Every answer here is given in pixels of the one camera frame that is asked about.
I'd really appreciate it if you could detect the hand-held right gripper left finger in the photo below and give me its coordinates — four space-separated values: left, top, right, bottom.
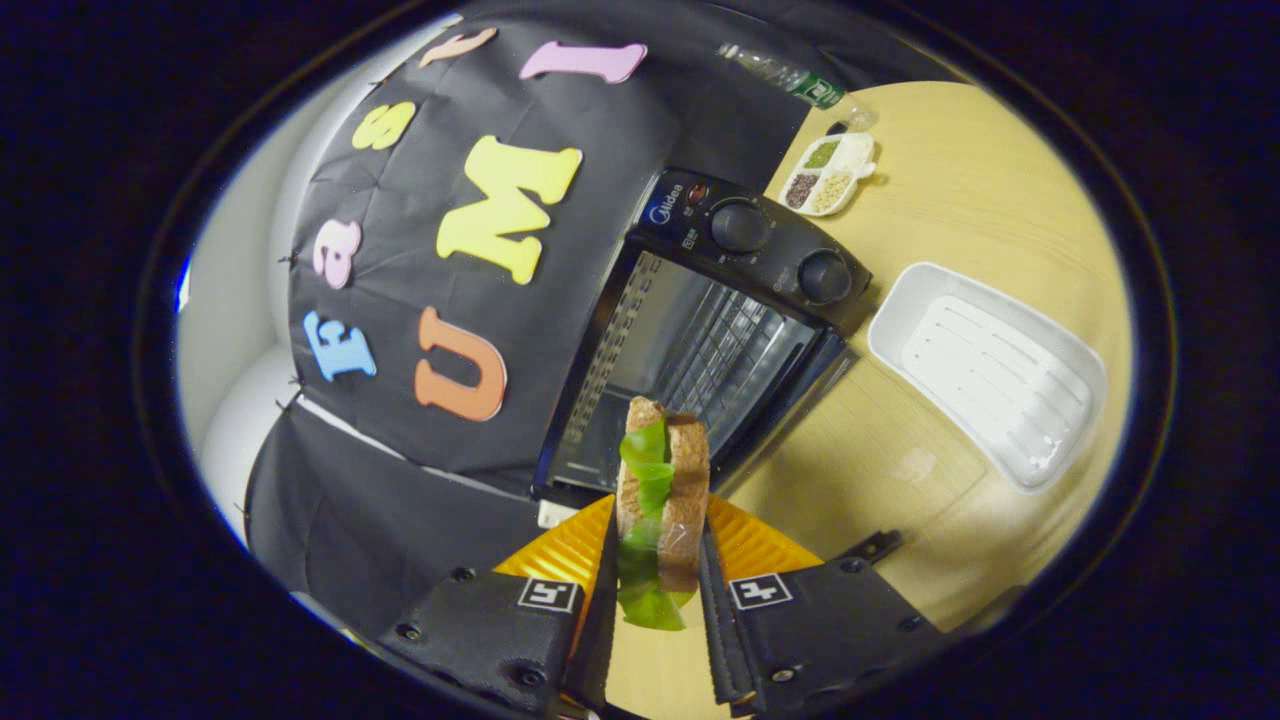
378 495 621 713

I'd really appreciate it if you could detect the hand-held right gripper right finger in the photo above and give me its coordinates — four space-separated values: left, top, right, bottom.
697 495 951 718

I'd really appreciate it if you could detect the lettuce sandwich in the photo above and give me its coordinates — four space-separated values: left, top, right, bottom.
613 397 713 633

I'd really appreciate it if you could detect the black electric oven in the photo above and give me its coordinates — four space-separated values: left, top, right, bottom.
530 168 986 569

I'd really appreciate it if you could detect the white plastic food tray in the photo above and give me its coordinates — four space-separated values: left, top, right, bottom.
867 262 1109 496

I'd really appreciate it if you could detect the white divided spice dish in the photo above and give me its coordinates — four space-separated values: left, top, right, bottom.
778 132 879 218

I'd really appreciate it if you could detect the clear water bottle green label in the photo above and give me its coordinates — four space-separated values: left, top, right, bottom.
718 42 879 133

